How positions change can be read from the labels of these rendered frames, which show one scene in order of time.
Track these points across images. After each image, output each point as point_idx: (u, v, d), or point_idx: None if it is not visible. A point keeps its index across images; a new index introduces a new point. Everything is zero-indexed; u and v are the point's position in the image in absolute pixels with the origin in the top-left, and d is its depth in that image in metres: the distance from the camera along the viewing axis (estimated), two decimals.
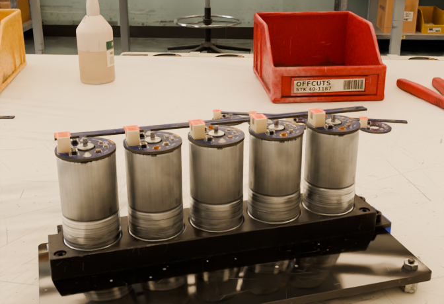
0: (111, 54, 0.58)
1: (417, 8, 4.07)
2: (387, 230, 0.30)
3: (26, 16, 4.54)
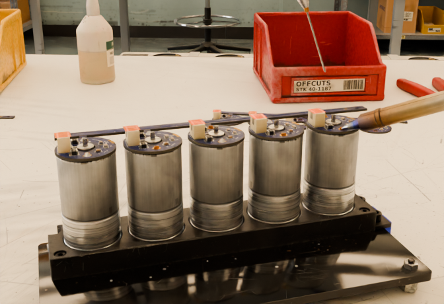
0: (111, 54, 0.58)
1: (417, 8, 4.07)
2: (387, 230, 0.30)
3: (26, 16, 4.54)
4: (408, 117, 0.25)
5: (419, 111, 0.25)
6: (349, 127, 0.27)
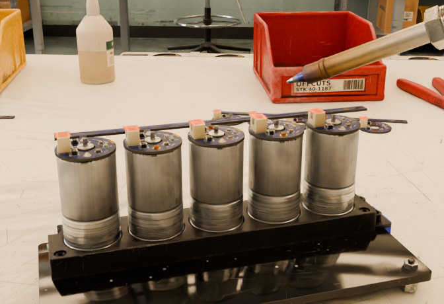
0: (111, 54, 0.58)
1: (417, 8, 4.07)
2: (387, 230, 0.30)
3: (26, 16, 4.54)
4: (353, 65, 0.24)
5: (364, 57, 0.23)
6: (295, 80, 0.25)
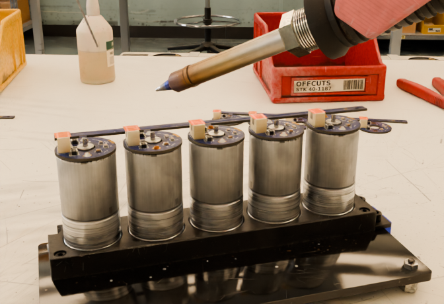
0: (111, 54, 0.58)
1: None
2: (387, 230, 0.30)
3: (26, 16, 4.54)
4: (215, 73, 0.22)
5: (225, 65, 0.22)
6: (162, 88, 0.24)
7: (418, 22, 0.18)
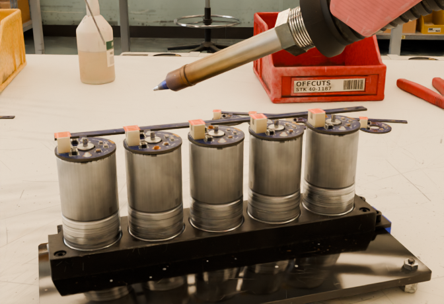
0: (111, 54, 0.58)
1: None
2: (387, 230, 0.30)
3: (26, 16, 4.54)
4: (212, 71, 0.22)
5: (222, 64, 0.22)
6: (160, 88, 0.24)
7: (413, 19, 0.18)
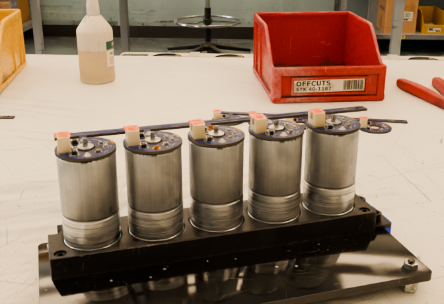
0: (111, 54, 0.58)
1: (417, 8, 4.07)
2: (387, 230, 0.30)
3: (26, 16, 4.54)
4: None
5: None
6: None
7: None
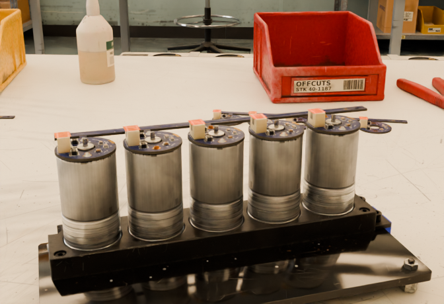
0: (111, 54, 0.58)
1: (417, 8, 4.07)
2: (387, 230, 0.30)
3: (26, 16, 4.54)
4: None
5: None
6: None
7: None
